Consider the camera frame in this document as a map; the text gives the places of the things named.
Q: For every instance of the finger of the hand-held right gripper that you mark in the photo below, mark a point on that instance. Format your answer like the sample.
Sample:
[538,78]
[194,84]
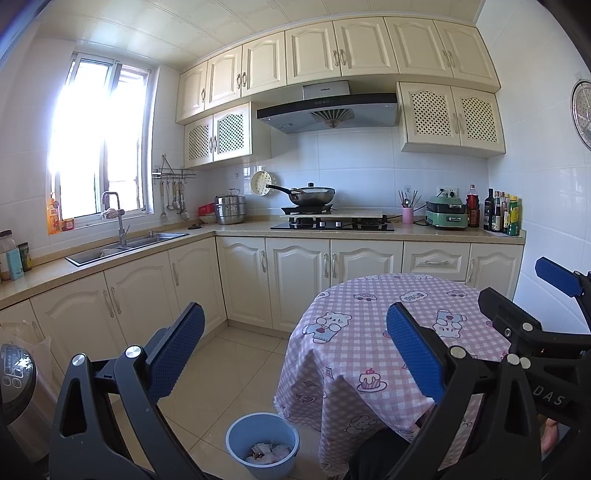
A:
[556,274]
[498,302]

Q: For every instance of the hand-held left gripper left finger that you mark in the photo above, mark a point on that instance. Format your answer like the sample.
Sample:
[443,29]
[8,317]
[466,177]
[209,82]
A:
[178,350]

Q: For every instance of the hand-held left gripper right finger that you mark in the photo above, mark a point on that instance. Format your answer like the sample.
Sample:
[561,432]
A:
[413,350]

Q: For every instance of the blue plastic bucket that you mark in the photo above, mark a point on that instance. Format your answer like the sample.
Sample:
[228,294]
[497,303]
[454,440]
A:
[244,431]

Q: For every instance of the clear plastic bag pink print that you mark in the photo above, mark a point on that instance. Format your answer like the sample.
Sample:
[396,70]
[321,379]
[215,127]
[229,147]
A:
[270,454]

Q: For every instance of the person's right hand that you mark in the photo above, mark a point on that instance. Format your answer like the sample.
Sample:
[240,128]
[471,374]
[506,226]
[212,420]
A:
[549,436]

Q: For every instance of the round table, pink checked cloth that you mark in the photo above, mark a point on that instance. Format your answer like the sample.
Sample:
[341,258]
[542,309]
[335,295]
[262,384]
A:
[351,350]

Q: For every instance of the green yellow bottle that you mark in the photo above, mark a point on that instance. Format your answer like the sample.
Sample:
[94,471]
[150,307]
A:
[514,219]

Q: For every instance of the brown sauce bottle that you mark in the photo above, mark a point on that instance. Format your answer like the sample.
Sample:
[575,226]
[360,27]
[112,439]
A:
[505,217]

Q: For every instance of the dark soy sauce bottle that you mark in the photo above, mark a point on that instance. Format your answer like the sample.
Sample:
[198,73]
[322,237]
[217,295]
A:
[497,217]

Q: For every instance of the dark glass oil bottle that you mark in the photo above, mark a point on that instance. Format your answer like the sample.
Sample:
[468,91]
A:
[489,212]

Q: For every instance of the cream lower kitchen cabinets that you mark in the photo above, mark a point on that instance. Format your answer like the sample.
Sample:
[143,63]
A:
[240,277]

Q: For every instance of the cream kitchen cabinets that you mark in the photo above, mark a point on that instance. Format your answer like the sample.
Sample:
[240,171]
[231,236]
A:
[314,48]
[240,277]

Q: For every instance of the dark soda bottle red cap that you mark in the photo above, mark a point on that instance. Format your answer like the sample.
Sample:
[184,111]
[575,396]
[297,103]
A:
[473,207]

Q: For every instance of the green electric cooker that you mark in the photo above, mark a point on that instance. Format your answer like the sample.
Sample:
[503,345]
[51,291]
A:
[445,212]

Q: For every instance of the person's dark trousers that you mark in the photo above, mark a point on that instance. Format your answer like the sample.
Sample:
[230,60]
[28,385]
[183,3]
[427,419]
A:
[378,457]

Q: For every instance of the stainless steel sink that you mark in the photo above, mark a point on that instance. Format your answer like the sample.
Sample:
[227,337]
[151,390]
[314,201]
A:
[147,240]

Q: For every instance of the pink utensil cup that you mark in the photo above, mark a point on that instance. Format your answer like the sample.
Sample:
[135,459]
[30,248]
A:
[407,215]

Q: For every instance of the metal sink faucet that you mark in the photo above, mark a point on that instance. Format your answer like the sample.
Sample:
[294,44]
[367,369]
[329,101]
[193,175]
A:
[121,230]

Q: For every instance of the white bowl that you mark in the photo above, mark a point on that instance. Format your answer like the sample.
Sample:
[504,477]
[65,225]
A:
[207,219]

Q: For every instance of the beige kitchen countertop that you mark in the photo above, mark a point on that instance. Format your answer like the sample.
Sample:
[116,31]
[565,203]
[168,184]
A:
[240,230]

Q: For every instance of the bundle of chopsticks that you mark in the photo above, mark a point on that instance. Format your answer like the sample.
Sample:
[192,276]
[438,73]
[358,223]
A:
[408,197]

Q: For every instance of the stainless steel steamer pot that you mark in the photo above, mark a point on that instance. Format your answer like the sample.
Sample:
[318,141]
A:
[231,210]

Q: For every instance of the black gas stove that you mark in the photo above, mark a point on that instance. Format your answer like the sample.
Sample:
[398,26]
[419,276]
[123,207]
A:
[332,224]

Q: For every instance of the small red box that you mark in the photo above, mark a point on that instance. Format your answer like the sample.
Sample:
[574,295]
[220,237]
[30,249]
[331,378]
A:
[68,225]

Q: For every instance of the silver electric pressure cooker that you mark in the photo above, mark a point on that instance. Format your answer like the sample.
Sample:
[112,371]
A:
[18,401]

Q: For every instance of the orange packet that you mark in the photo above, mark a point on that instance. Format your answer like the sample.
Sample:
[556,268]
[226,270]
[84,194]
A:
[53,217]

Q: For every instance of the teal carton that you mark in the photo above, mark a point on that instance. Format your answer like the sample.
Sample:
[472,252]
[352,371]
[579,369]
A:
[14,265]

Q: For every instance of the round perforated cream plate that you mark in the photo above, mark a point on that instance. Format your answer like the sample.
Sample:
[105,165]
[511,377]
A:
[261,182]

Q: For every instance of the clear jar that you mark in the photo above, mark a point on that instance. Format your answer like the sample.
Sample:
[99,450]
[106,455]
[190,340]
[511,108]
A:
[5,240]

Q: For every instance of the kitchen window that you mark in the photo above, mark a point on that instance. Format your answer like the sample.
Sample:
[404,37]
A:
[97,138]

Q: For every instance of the grey range hood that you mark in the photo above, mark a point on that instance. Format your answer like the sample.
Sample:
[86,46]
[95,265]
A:
[328,113]

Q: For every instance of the cream upper kitchen cabinets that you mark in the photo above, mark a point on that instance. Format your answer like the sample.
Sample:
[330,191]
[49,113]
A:
[314,48]

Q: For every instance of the white wall socket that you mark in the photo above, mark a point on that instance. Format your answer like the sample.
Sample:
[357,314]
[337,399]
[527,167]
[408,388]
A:
[447,190]

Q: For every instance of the wall utensil rack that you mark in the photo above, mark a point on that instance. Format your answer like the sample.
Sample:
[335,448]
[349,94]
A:
[175,174]

